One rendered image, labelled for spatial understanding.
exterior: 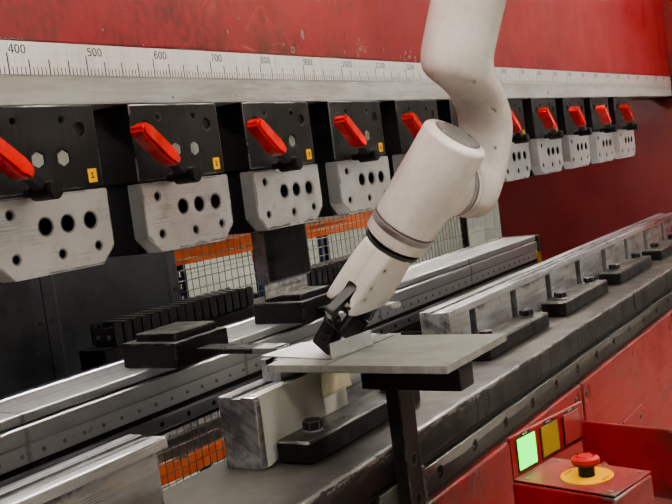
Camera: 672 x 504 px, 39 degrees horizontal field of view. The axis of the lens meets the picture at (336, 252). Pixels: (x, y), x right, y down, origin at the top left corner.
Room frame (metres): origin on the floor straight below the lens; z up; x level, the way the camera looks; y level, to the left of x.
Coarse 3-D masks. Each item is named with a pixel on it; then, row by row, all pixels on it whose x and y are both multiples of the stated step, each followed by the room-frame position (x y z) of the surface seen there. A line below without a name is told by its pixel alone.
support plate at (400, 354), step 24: (384, 336) 1.33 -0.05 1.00; (408, 336) 1.31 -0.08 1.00; (432, 336) 1.29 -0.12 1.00; (456, 336) 1.26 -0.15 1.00; (480, 336) 1.24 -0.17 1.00; (504, 336) 1.24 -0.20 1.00; (288, 360) 1.25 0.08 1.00; (312, 360) 1.23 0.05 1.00; (360, 360) 1.19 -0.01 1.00; (384, 360) 1.17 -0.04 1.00; (408, 360) 1.15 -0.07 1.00; (432, 360) 1.13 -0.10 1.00; (456, 360) 1.12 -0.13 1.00
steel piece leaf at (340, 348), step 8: (352, 336) 1.24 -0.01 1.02; (360, 336) 1.26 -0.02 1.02; (368, 336) 1.27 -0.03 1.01; (312, 344) 1.33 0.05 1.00; (336, 344) 1.22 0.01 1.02; (344, 344) 1.23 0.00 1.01; (352, 344) 1.24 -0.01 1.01; (360, 344) 1.25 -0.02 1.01; (368, 344) 1.27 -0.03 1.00; (288, 352) 1.29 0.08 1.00; (296, 352) 1.28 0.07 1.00; (304, 352) 1.28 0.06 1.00; (312, 352) 1.27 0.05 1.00; (320, 352) 1.26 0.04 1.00; (336, 352) 1.22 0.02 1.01; (344, 352) 1.23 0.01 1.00; (352, 352) 1.24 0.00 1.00
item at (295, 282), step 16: (304, 224) 1.36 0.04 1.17; (256, 240) 1.28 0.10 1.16; (272, 240) 1.29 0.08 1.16; (288, 240) 1.32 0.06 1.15; (304, 240) 1.35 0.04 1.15; (256, 256) 1.28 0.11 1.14; (272, 256) 1.28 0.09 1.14; (288, 256) 1.31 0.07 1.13; (304, 256) 1.35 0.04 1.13; (256, 272) 1.28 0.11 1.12; (272, 272) 1.28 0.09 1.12; (288, 272) 1.31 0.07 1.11; (304, 272) 1.34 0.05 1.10; (272, 288) 1.29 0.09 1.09; (288, 288) 1.32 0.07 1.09
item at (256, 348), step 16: (144, 336) 1.41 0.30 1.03; (160, 336) 1.40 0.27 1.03; (176, 336) 1.39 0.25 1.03; (192, 336) 1.41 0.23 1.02; (208, 336) 1.43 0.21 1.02; (224, 336) 1.46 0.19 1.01; (128, 352) 1.42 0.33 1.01; (144, 352) 1.40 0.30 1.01; (160, 352) 1.38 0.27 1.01; (176, 352) 1.37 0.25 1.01; (192, 352) 1.40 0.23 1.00; (208, 352) 1.39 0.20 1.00; (224, 352) 1.37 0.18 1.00; (240, 352) 1.36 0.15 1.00; (256, 352) 1.34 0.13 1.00
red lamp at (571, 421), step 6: (570, 414) 1.42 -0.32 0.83; (576, 414) 1.43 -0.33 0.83; (564, 420) 1.41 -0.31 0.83; (570, 420) 1.42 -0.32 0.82; (576, 420) 1.43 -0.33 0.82; (564, 426) 1.40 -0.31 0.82; (570, 426) 1.42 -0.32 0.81; (576, 426) 1.43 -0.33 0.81; (564, 432) 1.40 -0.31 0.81; (570, 432) 1.41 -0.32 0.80; (576, 432) 1.43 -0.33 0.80; (570, 438) 1.41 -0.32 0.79; (576, 438) 1.43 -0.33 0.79
